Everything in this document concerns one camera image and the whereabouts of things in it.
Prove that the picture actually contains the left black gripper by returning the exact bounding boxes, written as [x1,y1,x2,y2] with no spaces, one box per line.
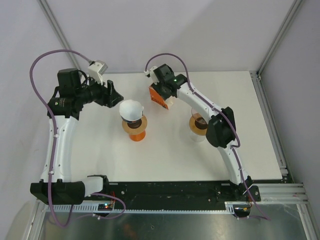
[75,73,123,108]

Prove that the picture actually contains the orange coffee filter box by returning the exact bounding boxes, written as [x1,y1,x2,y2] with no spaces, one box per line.
[148,85,174,110]

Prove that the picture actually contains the white paper coffee filter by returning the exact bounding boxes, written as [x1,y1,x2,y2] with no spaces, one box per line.
[119,99,144,120]

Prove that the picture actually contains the wooden dripper stand ring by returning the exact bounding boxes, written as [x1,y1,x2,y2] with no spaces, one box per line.
[121,115,148,136]

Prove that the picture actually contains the clear glass carafe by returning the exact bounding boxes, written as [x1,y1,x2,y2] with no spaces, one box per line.
[189,132,206,143]

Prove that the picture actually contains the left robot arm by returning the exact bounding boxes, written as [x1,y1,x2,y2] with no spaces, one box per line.
[30,66,124,205]

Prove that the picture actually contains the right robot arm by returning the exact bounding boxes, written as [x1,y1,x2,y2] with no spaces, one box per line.
[145,64,255,201]

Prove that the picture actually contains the orange glass carafe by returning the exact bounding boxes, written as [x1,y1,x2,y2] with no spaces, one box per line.
[129,130,146,142]

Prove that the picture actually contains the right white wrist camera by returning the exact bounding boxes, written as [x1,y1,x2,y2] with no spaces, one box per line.
[144,66,159,85]

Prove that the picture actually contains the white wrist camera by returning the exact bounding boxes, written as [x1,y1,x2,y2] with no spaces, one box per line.
[88,60,108,85]
[144,66,159,85]

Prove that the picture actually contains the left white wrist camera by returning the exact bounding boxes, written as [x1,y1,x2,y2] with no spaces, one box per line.
[88,60,108,85]

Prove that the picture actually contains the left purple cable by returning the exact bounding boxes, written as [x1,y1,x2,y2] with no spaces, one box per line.
[29,49,126,228]

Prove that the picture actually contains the purple cable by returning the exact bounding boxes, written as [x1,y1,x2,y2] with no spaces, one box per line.
[29,49,126,228]
[144,53,272,221]

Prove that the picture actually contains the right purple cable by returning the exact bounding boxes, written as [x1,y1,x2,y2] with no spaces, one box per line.
[144,53,272,221]

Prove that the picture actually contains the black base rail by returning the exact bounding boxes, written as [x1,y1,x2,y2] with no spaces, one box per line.
[104,181,261,207]

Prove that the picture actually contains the aluminium frame post left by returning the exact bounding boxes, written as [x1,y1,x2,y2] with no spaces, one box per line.
[36,0,82,70]

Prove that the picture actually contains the aluminium frame post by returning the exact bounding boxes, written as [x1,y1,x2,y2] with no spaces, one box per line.
[256,0,305,78]
[36,0,82,70]

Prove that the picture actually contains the white cable duct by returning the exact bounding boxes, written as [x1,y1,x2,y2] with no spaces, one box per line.
[53,201,253,216]

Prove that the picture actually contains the aluminium frame post right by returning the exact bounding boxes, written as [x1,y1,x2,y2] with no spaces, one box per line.
[256,0,305,78]

